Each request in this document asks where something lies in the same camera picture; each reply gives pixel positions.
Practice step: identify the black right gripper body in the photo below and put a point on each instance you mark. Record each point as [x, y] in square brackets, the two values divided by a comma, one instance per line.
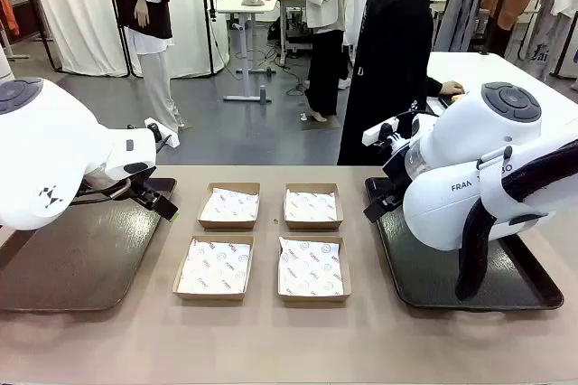
[395, 181]

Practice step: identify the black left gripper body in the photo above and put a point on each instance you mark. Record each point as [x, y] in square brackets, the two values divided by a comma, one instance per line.
[144, 190]

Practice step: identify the white smiley print paper liner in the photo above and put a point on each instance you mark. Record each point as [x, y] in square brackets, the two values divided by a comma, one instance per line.
[311, 206]
[214, 267]
[228, 204]
[314, 267]

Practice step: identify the brown kraft paper box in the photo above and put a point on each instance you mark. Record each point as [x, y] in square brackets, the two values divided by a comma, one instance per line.
[314, 299]
[210, 296]
[228, 225]
[311, 225]

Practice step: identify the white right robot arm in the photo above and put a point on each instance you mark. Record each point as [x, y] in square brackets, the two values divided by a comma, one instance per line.
[474, 141]

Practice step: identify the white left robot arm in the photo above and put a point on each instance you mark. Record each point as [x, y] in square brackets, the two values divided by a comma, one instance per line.
[45, 154]

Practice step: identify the person right forearm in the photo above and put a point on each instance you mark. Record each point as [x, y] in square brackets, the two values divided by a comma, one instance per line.
[433, 87]

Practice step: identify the dark plastic serving tray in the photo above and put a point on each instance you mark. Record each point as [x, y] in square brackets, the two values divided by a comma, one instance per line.
[433, 276]
[81, 258]

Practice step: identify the person right hand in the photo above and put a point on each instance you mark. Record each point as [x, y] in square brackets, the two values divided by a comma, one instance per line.
[453, 88]

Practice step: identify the person in black coat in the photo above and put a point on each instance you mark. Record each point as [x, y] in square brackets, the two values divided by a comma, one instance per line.
[388, 64]

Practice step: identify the large white table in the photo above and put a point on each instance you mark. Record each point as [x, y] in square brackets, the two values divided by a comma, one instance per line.
[496, 71]

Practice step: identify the grey hanging dress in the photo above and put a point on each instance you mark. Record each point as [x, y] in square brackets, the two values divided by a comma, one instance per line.
[456, 19]

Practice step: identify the white backdrop curtain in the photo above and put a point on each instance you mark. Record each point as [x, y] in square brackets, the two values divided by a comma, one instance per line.
[81, 19]

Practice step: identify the black light stand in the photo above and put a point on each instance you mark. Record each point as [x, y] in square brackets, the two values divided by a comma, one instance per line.
[211, 5]

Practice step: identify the black clothes rack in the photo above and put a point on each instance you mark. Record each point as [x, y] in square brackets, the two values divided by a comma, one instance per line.
[40, 19]

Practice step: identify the white height-adjustable desk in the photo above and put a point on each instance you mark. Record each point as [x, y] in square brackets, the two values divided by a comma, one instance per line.
[235, 7]

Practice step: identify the white grey hanging robe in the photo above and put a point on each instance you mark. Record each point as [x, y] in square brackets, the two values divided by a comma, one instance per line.
[551, 32]

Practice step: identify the orange hanging garment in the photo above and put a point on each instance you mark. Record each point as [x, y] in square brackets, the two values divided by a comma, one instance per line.
[8, 10]

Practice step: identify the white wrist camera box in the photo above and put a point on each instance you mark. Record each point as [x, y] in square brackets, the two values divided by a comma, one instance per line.
[372, 134]
[168, 140]

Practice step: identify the dark mannequin base plate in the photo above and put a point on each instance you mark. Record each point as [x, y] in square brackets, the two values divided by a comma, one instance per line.
[332, 124]

